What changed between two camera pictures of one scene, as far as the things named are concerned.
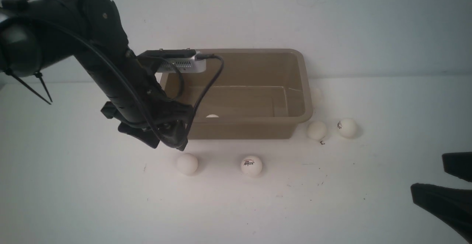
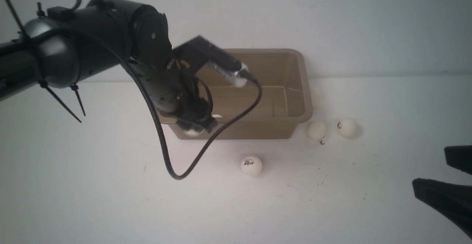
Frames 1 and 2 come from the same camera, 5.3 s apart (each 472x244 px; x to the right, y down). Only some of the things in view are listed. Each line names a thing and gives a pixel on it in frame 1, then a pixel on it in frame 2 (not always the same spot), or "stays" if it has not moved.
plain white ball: [316, 130] stays
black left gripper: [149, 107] to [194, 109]
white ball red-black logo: [251, 166] stays
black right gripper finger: [458, 164] to [460, 157]
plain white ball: [187, 163] to [193, 132]
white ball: [347, 128] stays
